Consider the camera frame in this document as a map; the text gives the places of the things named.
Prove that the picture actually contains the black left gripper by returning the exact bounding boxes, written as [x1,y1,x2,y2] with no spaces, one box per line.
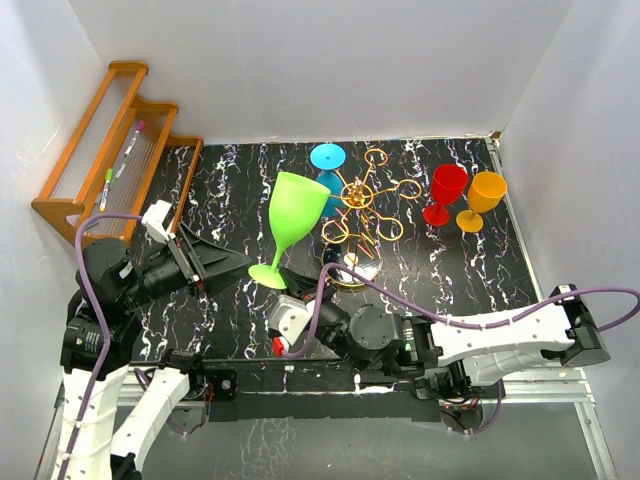
[120,221,252,308]

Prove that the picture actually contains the green wine glass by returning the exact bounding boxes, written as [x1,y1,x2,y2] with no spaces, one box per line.
[248,172,330,290]

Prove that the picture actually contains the blue wine glass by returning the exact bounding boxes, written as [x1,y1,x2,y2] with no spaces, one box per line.
[310,143,346,217]

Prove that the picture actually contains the red wine glass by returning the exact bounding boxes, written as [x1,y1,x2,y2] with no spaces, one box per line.
[422,164,468,227]

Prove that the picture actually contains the yellow wine glass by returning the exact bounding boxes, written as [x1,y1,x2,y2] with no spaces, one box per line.
[456,171,508,233]

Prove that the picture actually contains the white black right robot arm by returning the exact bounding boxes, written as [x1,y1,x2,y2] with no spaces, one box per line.
[268,272,610,398]

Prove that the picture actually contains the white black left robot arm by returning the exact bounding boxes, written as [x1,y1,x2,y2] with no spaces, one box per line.
[52,227,251,479]

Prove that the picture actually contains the wooden tiered shelf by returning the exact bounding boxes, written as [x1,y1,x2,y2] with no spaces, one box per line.
[31,60,204,244]

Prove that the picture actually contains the green capped marker pen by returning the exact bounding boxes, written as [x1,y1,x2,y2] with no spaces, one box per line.
[98,168,113,213]

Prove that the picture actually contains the purple capped marker pen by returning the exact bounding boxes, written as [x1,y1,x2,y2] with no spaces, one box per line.
[123,120,146,158]

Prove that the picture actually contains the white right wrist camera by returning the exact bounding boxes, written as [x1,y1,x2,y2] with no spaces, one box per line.
[268,295,311,356]

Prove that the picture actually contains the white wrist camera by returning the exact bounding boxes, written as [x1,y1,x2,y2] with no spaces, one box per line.
[268,295,311,356]
[141,200,172,245]

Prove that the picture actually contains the gold wire glass rack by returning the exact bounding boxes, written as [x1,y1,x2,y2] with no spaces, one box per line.
[321,148,422,290]

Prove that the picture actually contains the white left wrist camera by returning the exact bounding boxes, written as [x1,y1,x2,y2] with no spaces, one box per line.
[141,200,172,245]

